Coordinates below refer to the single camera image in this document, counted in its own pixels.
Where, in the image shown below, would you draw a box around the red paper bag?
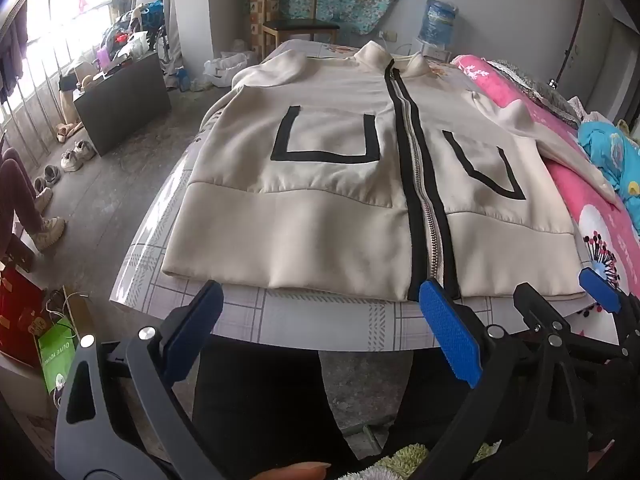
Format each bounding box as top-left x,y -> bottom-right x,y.
0,267 -> 46,368

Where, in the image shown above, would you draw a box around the blue printed cloth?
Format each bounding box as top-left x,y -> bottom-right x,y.
577,120 -> 640,236

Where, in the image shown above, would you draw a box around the person's left hand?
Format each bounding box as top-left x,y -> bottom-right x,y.
257,461 -> 333,480

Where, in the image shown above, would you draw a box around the beige zip jacket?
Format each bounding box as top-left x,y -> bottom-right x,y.
161,40 -> 626,303

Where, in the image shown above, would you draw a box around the white plastic bag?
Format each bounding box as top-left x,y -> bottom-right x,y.
202,50 -> 258,88

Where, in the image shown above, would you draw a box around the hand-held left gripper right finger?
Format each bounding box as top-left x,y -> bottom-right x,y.
418,279 -> 591,480

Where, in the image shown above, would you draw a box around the brown paper bag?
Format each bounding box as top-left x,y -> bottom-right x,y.
47,285 -> 96,341

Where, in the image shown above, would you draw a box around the dark long pole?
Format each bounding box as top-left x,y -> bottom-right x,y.
550,0 -> 589,92

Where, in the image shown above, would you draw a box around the person's black trousers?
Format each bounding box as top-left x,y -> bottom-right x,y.
192,345 -> 451,480

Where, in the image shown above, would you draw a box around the dark cabinet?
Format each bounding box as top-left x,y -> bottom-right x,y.
72,51 -> 172,157

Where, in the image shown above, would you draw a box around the white water dispenser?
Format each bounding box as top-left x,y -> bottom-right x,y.
417,42 -> 451,63

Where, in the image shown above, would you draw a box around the pile of clothes and bags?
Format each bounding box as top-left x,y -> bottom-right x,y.
97,0 -> 168,68

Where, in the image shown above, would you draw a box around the patterned stand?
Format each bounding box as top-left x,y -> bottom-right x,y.
248,0 -> 281,63

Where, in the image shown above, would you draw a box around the blue water jug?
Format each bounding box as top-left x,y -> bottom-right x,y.
417,0 -> 458,47

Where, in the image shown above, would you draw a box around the dark hanging clothes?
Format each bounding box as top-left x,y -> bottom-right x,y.
0,10 -> 28,106

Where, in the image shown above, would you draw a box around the metal window railing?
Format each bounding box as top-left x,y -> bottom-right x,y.
0,35 -> 106,176

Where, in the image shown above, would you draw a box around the green paper bag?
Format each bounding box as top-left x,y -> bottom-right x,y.
37,317 -> 81,393

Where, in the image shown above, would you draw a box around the grey fluffy blanket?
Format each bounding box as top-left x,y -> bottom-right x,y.
487,59 -> 583,126

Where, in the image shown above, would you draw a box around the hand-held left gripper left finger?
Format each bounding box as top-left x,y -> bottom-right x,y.
54,279 -> 226,480

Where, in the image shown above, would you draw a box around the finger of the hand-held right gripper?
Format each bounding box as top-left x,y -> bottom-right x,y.
577,266 -> 640,361
513,281 -> 571,336

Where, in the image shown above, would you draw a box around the pink printed blanket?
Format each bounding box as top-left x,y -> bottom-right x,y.
450,54 -> 640,341

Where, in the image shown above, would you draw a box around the person's fluffy coat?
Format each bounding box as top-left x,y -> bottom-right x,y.
387,441 -> 501,480

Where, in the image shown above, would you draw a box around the wooden chair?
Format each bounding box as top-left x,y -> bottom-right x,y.
260,0 -> 341,66

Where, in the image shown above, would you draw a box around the beige tall boots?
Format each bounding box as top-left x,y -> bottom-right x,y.
56,74 -> 87,143

